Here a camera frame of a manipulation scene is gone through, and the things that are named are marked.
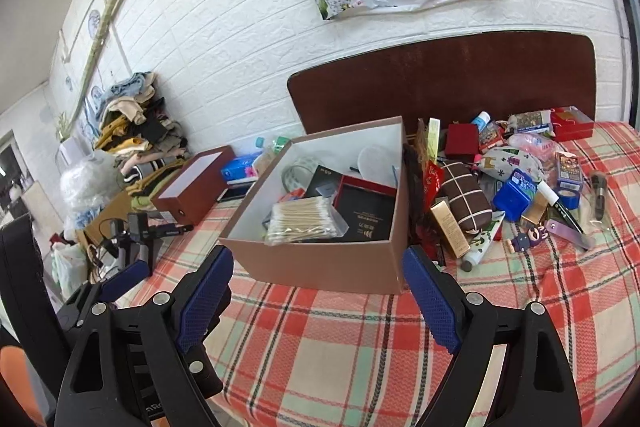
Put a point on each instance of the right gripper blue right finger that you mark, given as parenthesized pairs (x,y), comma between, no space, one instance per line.
(438,296)

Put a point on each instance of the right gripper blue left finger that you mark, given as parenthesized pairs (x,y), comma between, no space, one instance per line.
(199,295)

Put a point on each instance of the red box with black insert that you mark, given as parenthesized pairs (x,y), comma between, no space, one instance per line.
(367,208)

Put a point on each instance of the red playing card box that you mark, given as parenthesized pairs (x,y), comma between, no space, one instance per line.
(491,137)

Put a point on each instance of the black handheld gripper on bed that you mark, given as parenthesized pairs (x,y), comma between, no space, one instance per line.
(131,242)

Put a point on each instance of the plaid red blanket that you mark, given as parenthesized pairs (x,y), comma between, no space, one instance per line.
(298,357)

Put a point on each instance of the brown box lid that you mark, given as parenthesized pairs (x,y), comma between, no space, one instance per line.
(187,198)

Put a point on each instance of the white smartphone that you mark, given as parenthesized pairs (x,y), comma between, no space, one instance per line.
(235,192)

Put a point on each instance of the brown checked pouch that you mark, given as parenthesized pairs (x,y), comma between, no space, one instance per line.
(466,200)

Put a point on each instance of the blue plastic case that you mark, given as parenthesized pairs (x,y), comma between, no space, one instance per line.
(515,195)

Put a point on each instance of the large cardboard storage box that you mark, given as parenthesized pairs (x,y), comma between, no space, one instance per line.
(370,151)

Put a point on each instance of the blue tissue pack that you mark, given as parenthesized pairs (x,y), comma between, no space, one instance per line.
(240,168)

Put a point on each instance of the cotton swab pack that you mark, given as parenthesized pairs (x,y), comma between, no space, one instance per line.
(304,220)

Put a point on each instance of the printed fabric pouch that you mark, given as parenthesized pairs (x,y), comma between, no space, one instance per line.
(500,162)

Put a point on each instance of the patterned tape roll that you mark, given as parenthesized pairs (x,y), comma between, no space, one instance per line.
(298,175)

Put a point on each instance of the small maroon box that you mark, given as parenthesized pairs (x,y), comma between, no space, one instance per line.
(462,142)

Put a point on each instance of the black box in storage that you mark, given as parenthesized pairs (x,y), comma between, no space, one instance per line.
(324,183)

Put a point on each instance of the pile of folded clothes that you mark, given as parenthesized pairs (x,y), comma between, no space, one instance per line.
(133,126)

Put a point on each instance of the green tissue pack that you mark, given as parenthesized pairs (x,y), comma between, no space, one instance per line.
(278,143)

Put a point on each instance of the blue orange card box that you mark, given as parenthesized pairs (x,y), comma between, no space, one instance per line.
(569,176)

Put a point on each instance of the blue white tube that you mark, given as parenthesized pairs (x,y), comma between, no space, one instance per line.
(481,121)

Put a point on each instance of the pink plastic bottle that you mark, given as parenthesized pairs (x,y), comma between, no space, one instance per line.
(534,144)

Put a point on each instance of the makeup brush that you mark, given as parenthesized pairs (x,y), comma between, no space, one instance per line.
(599,184)

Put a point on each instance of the red gift box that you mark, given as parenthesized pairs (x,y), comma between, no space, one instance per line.
(570,124)

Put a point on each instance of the dark brown headboard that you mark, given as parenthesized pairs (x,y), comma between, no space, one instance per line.
(452,79)

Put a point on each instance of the black camera unit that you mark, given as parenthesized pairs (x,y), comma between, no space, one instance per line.
(26,300)

